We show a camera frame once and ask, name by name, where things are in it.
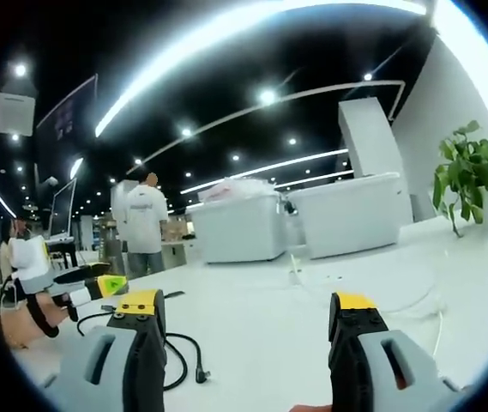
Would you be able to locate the thin white cable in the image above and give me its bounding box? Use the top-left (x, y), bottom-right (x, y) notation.
top-left (287, 251), bottom-right (449, 358)

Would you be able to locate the person's left hand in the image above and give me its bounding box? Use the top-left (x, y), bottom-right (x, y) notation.
top-left (2, 294), bottom-right (77, 349)

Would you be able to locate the white plastic storage box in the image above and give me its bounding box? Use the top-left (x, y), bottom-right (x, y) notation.
top-left (287, 172), bottom-right (413, 261)
top-left (188, 190), bottom-right (292, 264)

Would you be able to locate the white ceiling air conditioner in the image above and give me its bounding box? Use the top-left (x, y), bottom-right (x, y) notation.
top-left (0, 91), bottom-right (38, 137)

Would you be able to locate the white desktop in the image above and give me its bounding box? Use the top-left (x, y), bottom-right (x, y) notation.
top-left (9, 212), bottom-right (488, 412)

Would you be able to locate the white pillar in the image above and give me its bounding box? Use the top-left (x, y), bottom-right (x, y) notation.
top-left (338, 97), bottom-right (415, 224)

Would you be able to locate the green potted plant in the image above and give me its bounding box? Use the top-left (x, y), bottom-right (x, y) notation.
top-left (431, 119), bottom-right (488, 238)

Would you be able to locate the computer monitor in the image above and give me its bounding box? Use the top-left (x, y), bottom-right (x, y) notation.
top-left (48, 177), bottom-right (78, 241)

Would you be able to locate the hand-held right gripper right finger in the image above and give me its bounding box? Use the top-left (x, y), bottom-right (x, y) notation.
top-left (328, 292), bottom-right (473, 412)

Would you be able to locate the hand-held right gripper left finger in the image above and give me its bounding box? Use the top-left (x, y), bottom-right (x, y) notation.
top-left (39, 289), bottom-right (168, 412)

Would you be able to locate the dark hanging sign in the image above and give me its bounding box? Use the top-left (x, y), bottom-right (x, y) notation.
top-left (34, 74), bottom-right (99, 182)

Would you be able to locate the pile of clear plastic bags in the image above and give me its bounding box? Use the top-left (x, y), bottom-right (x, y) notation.
top-left (197, 174), bottom-right (280, 203)

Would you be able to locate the black data cable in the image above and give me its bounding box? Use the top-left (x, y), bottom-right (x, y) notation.
top-left (75, 304), bottom-right (214, 391)

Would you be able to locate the long curved ceiling light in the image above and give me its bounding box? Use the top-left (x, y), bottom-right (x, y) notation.
top-left (93, 0), bottom-right (436, 138)

